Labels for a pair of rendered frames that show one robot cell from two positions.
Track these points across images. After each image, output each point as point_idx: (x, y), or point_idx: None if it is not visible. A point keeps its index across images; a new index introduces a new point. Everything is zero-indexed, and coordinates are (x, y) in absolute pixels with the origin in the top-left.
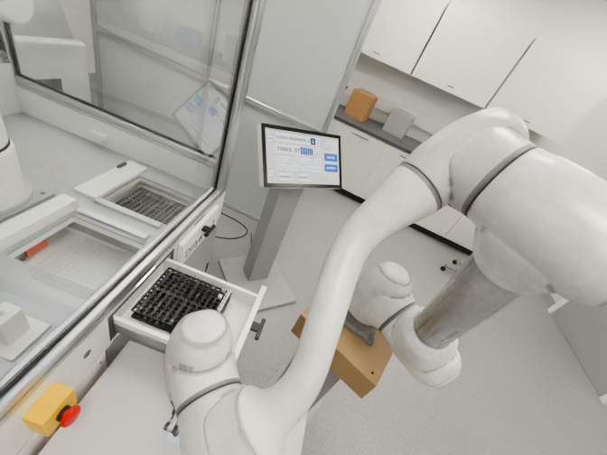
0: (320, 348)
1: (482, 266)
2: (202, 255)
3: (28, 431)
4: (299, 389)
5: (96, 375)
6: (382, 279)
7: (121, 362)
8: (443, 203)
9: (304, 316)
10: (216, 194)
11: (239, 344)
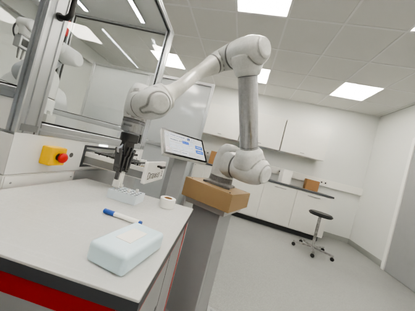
0: (184, 77)
1: (236, 71)
2: (126, 186)
3: (37, 163)
4: (177, 81)
5: None
6: (223, 146)
7: (81, 180)
8: (220, 61)
9: (188, 177)
10: (139, 144)
11: (152, 161)
